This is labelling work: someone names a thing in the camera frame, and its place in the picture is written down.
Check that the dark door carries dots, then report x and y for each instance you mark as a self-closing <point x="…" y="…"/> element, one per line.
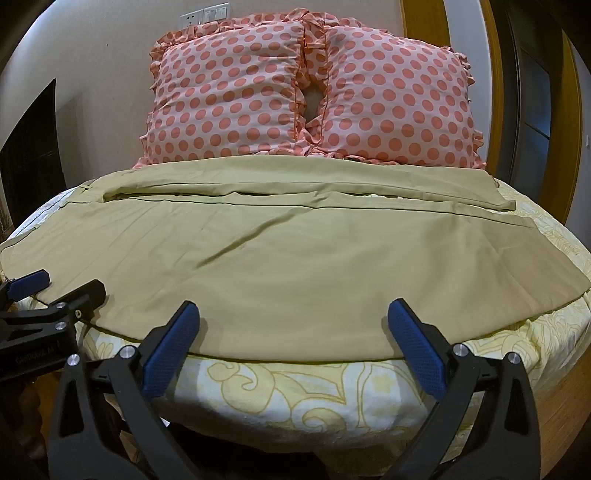
<point x="535" y="115"/>

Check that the white wall socket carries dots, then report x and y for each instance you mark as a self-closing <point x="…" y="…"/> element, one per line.
<point x="191" y="19"/>

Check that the pink polka dot pillow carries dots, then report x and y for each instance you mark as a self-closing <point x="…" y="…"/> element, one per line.
<point x="392" y="97"/>
<point x="226" y="92"/>

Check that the olive green blanket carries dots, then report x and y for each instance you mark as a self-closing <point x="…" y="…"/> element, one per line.
<point x="277" y="267"/>

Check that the wooden door frame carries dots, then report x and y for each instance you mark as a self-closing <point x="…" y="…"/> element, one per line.
<point x="489" y="69"/>

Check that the white wall switch panel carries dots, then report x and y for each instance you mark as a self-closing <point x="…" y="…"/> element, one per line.
<point x="217" y="12"/>

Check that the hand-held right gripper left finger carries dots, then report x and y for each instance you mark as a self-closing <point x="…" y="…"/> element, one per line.
<point x="168" y="353"/>

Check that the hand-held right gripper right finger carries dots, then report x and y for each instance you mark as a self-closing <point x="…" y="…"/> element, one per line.
<point x="418" y="350"/>

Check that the dark wooden cabinet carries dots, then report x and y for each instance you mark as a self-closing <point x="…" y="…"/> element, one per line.
<point x="32" y="157"/>

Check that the bed with yellow patterned sheet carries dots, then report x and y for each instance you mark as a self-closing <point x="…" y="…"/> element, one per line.
<point x="277" y="397"/>

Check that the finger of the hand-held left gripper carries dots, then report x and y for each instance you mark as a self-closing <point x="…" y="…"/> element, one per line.
<point x="28" y="282"/>
<point x="82" y="297"/>

